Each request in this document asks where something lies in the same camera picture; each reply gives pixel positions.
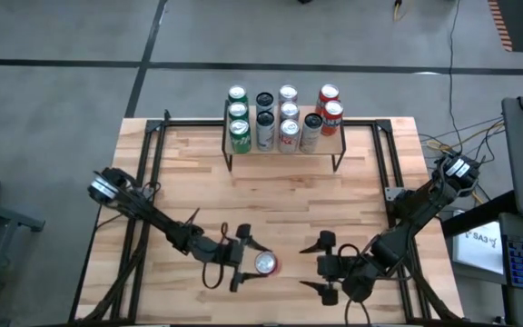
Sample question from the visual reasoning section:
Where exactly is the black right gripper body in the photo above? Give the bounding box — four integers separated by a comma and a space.
317, 230, 376, 306

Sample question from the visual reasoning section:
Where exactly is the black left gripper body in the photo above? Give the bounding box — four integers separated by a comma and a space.
215, 224, 252, 292

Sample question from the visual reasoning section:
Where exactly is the red Fanta can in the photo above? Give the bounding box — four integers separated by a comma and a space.
316, 83, 341, 108
320, 99, 345, 137
253, 251, 281, 276

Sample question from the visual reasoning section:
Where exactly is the green Sprite can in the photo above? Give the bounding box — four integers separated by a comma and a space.
229, 118, 252, 154
227, 84, 249, 104
228, 101, 250, 123

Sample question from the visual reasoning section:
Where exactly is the silver beverage can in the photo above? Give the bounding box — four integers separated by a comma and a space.
278, 118, 301, 154
279, 100, 301, 123

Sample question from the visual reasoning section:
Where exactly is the white Celsius Tropical Vibe can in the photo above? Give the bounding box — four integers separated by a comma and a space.
299, 112, 324, 154

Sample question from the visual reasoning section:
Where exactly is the silver Celsius Arctic Vibe can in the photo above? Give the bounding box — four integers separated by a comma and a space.
255, 111, 277, 154

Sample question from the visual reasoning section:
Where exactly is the slim Celsius can black lid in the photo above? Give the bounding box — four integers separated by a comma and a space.
255, 91, 276, 114

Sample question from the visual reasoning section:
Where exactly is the silver Diet Coke can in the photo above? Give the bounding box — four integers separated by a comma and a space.
278, 84, 300, 104

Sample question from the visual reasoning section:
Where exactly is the white paper sign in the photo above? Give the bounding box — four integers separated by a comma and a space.
450, 220, 506, 276

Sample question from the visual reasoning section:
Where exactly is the black desk support beam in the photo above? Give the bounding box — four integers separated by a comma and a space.
440, 189, 517, 238

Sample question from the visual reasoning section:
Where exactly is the grey side table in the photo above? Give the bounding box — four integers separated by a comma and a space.
0, 193, 47, 327

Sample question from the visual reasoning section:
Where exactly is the wooden shelf black metal frame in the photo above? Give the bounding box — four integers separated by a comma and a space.
222, 98, 348, 173

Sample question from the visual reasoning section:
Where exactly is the black aluminium table frame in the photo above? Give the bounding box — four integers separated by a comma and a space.
68, 107, 465, 327

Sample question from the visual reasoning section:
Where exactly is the yellow floor cable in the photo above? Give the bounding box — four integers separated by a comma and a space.
424, 118, 506, 206

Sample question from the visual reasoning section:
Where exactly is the black floor cable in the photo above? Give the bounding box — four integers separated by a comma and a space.
445, 0, 465, 133

